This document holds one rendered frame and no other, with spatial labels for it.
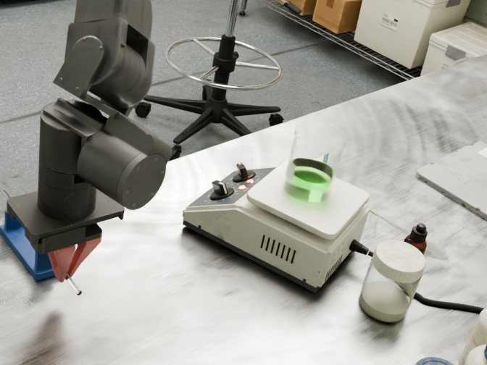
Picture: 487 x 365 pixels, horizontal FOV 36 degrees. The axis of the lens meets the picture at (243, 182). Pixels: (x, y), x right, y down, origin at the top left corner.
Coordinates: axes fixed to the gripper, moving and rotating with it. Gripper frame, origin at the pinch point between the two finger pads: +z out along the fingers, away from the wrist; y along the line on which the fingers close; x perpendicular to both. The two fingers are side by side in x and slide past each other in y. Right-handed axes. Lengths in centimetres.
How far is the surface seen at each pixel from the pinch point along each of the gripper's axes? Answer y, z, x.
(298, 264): 24.7, -0.3, -11.1
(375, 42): 218, 63, 137
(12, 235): -1.1, 2.1, 10.3
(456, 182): 64, 2, -5
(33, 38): 98, 80, 213
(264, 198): 23.6, -5.7, -4.3
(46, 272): -0.5, 2.1, 2.8
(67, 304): -0.3, 3.0, -1.9
